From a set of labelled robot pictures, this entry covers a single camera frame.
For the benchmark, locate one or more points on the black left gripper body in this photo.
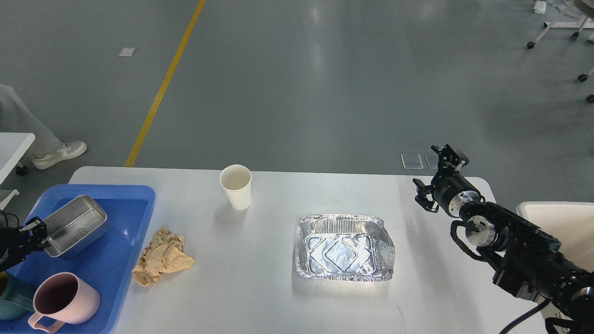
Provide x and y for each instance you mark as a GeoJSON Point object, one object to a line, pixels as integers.
{"type": "Point", "coordinates": [11, 243]}

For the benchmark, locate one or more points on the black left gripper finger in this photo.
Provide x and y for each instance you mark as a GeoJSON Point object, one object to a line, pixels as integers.
{"type": "Point", "coordinates": [34, 228]}
{"type": "Point", "coordinates": [35, 244]}

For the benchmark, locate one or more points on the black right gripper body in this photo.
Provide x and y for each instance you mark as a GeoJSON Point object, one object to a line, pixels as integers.
{"type": "Point", "coordinates": [452, 193]}

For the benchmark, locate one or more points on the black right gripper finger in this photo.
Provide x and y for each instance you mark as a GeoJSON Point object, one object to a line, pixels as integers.
{"type": "Point", "coordinates": [423, 191]}
{"type": "Point", "coordinates": [450, 160]}

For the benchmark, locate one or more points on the small steel tray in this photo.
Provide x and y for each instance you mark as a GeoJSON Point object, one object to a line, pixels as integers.
{"type": "Point", "coordinates": [74, 227]}

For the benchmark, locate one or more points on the pink ribbed mug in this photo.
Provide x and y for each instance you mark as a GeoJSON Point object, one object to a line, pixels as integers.
{"type": "Point", "coordinates": [62, 299]}

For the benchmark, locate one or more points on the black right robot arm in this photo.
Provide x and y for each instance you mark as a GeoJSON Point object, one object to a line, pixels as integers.
{"type": "Point", "coordinates": [527, 261]}

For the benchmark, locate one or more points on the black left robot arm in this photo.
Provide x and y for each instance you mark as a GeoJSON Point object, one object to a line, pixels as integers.
{"type": "Point", "coordinates": [16, 243]}

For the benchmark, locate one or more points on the clear floor plate right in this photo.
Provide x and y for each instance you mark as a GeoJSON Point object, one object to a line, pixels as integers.
{"type": "Point", "coordinates": [432, 161]}

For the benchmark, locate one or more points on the clear floor plate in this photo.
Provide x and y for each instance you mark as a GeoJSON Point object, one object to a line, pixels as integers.
{"type": "Point", "coordinates": [412, 161]}
{"type": "Point", "coordinates": [432, 161]}

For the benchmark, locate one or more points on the clear floor plate left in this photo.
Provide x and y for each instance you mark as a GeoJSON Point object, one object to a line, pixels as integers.
{"type": "Point", "coordinates": [412, 161]}

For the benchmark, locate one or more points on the teal mug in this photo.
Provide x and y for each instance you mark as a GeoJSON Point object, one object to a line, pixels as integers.
{"type": "Point", "coordinates": [15, 297]}

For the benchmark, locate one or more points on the blue plastic tray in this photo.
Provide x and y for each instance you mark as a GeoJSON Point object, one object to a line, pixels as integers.
{"type": "Point", "coordinates": [106, 264]}

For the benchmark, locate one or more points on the white sneaker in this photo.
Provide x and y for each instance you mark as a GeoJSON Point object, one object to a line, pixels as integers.
{"type": "Point", "coordinates": [67, 151]}

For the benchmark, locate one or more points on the white side table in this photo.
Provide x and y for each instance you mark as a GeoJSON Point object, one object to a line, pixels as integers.
{"type": "Point", "coordinates": [12, 148]}

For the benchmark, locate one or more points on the aluminium foil tray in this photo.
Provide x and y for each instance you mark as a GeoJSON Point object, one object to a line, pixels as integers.
{"type": "Point", "coordinates": [344, 247]}

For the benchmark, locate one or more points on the person's leg in grey trousers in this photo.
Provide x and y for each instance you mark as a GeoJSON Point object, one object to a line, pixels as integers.
{"type": "Point", "coordinates": [15, 117]}

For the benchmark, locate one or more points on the beige waste bin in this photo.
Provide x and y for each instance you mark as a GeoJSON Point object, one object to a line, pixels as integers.
{"type": "Point", "coordinates": [572, 223]}

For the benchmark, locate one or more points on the crumpled brown paper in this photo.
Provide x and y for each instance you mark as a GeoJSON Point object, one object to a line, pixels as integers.
{"type": "Point", "coordinates": [164, 254]}

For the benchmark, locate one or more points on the white paper cup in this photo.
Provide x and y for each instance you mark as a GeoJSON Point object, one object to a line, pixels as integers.
{"type": "Point", "coordinates": [236, 183]}

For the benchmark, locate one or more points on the white rolling stand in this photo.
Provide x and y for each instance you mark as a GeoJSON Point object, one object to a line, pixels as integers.
{"type": "Point", "coordinates": [586, 10]}

